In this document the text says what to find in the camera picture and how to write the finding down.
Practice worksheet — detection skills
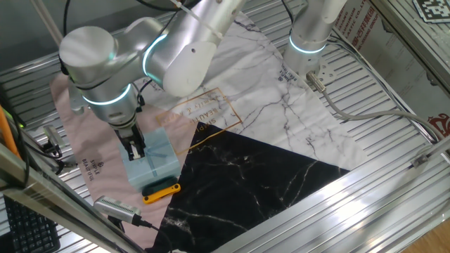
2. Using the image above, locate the ribbed silver camera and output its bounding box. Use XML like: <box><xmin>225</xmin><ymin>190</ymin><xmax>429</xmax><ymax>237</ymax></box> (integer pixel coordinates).
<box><xmin>93</xmin><ymin>195</ymin><xmax>142</xmax><ymax>226</ymax></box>

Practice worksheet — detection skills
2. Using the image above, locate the black keyboard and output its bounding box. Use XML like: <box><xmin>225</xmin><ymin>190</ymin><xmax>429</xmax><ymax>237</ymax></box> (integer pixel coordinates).
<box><xmin>3</xmin><ymin>196</ymin><xmax>60</xmax><ymax>253</ymax></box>

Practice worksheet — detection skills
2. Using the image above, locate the light grey arm cable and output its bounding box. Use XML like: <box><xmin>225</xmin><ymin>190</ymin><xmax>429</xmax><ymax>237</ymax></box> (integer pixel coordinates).
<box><xmin>172</xmin><ymin>0</ymin><xmax>224</xmax><ymax>39</ymax></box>

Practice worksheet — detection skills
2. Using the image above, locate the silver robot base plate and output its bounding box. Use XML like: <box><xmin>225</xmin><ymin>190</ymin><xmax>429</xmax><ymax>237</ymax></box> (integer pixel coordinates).
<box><xmin>298</xmin><ymin>58</ymin><xmax>337</xmax><ymax>87</ymax></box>

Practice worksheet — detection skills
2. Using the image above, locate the light blue bow casing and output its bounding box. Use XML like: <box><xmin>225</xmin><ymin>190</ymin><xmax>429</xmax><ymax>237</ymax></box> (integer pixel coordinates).
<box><xmin>118</xmin><ymin>126</ymin><xmax>182</xmax><ymax>190</ymax></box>

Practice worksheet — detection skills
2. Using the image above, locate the black white marker tag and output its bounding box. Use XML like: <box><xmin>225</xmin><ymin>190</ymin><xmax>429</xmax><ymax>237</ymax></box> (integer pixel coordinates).
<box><xmin>413</xmin><ymin>0</ymin><xmax>450</xmax><ymax>24</ymax></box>

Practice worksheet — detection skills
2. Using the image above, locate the black camera cable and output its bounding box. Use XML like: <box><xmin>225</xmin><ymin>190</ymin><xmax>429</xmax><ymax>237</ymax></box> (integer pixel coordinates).
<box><xmin>131</xmin><ymin>214</ymin><xmax>175</xmax><ymax>253</ymax></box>

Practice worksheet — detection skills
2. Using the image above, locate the yellow and black tool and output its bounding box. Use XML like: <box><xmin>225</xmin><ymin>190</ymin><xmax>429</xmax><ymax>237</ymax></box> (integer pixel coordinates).
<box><xmin>142</xmin><ymin>176</ymin><xmax>182</xmax><ymax>205</ymax></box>

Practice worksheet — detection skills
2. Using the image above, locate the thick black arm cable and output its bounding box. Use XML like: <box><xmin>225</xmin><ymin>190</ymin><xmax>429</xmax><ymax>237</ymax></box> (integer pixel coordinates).
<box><xmin>58</xmin><ymin>0</ymin><xmax>154</xmax><ymax>113</ymax></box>

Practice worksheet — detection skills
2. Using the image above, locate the black base cable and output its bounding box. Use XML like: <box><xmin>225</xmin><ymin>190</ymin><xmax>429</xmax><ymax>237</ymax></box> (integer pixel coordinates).
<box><xmin>326</xmin><ymin>33</ymin><xmax>450</xmax><ymax>148</ymax></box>

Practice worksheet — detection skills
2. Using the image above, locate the light blue inner gift box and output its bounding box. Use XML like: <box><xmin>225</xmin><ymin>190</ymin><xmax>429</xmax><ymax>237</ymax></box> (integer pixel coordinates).
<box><xmin>128</xmin><ymin>165</ymin><xmax>182</xmax><ymax>193</ymax></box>

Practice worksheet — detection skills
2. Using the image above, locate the grey cable with metal connector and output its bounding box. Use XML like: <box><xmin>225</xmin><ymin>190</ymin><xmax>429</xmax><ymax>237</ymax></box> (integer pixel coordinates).
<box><xmin>305</xmin><ymin>70</ymin><xmax>450</xmax><ymax>141</ymax></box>

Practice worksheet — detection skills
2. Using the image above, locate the marble pink black tablecloth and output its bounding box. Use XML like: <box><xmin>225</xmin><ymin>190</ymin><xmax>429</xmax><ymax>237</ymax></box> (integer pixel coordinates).
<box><xmin>49</xmin><ymin>10</ymin><xmax>370</xmax><ymax>253</ymax></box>

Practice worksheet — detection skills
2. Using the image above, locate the orange tube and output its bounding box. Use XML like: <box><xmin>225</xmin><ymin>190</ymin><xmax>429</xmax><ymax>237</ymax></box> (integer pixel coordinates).
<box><xmin>0</xmin><ymin>105</ymin><xmax>21</xmax><ymax>159</ymax></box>

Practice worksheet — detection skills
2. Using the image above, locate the small silver camera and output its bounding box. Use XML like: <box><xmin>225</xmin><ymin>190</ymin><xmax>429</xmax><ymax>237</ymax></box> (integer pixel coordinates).
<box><xmin>42</xmin><ymin>124</ymin><xmax>66</xmax><ymax>148</ymax></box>

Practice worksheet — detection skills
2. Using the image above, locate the thin grey rod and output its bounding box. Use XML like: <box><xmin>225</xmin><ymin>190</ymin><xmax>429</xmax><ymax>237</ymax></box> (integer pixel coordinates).
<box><xmin>30</xmin><ymin>0</ymin><xmax>63</xmax><ymax>46</ymax></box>

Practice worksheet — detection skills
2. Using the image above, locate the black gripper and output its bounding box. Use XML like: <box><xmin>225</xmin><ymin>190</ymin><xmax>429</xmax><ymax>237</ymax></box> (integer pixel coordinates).
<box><xmin>114</xmin><ymin>123</ymin><xmax>147</xmax><ymax>162</ymax></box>

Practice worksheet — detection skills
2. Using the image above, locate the white panel with red print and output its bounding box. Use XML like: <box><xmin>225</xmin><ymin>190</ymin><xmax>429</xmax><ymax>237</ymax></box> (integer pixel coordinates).
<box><xmin>330</xmin><ymin>0</ymin><xmax>450</xmax><ymax>141</ymax></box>

